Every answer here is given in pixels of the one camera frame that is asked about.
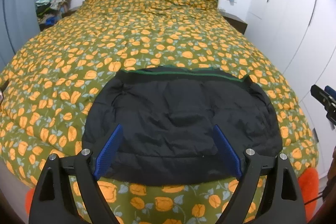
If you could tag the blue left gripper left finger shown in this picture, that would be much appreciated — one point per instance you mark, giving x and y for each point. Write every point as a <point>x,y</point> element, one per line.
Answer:
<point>105,149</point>

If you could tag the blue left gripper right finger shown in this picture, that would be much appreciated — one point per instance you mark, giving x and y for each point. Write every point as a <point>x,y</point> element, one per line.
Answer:
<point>227,153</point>

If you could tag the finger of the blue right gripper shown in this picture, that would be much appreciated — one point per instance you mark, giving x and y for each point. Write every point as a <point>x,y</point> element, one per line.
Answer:
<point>330,91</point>

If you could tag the black puffer jacket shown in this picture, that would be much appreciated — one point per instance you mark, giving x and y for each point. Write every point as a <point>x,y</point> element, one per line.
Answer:
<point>168,115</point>

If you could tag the pile of folded clothes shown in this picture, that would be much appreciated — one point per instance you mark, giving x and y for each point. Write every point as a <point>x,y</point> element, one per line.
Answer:
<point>49,12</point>

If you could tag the white wardrobe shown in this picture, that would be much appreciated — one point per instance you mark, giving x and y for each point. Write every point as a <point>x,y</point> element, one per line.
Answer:
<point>298,37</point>

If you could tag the green orange floral duvet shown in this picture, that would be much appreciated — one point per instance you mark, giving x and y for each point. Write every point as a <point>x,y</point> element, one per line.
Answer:
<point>49,86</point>

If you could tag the dark wooden nightstand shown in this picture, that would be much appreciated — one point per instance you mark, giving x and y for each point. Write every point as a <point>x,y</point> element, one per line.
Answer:
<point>235,22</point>

